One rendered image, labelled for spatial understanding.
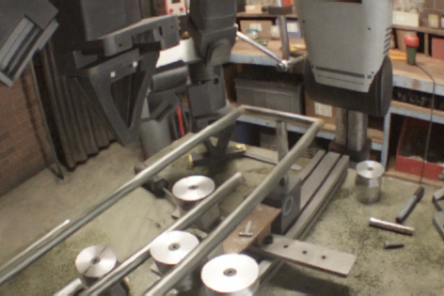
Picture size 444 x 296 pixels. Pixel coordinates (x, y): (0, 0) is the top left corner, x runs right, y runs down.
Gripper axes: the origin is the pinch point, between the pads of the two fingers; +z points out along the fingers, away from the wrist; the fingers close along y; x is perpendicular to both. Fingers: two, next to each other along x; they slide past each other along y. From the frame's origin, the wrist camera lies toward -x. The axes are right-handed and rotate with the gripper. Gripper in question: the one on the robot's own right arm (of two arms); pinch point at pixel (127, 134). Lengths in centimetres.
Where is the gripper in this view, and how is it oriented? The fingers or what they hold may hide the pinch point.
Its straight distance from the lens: 28.2
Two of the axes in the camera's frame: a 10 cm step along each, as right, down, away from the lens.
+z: 1.4, 8.7, 4.7
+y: 7.8, 2.0, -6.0
